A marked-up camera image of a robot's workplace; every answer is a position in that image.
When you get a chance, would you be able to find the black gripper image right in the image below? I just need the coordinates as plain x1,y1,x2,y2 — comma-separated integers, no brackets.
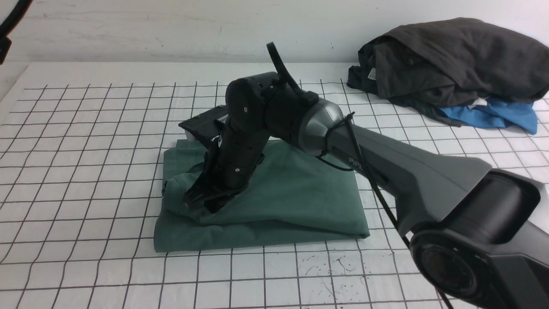
184,124,266,213

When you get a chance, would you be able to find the green long-sleeved shirt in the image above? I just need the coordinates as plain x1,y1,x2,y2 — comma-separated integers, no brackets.
154,139,370,253

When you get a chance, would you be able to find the grey robot arm image right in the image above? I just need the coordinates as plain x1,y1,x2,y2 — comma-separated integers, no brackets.
180,72,549,309

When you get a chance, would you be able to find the white grid-patterned tablecloth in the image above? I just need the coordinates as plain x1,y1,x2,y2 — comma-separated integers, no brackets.
0,80,549,309

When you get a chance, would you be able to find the dark grey crumpled garment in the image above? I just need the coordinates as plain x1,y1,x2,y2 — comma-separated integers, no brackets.
347,18,549,126

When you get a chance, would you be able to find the blue crumpled garment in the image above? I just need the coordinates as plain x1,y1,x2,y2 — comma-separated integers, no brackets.
438,98,538,134

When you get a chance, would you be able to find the black wrist camera image right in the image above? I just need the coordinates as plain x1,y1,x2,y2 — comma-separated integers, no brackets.
178,105,228,148

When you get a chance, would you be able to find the black cable image right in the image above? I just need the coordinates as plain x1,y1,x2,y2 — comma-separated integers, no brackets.
266,42,455,309

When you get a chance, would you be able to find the black cable image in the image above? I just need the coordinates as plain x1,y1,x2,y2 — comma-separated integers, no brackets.
266,42,455,309
0,0,33,65

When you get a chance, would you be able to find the black cable image left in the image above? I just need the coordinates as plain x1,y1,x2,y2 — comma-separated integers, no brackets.
0,0,33,65

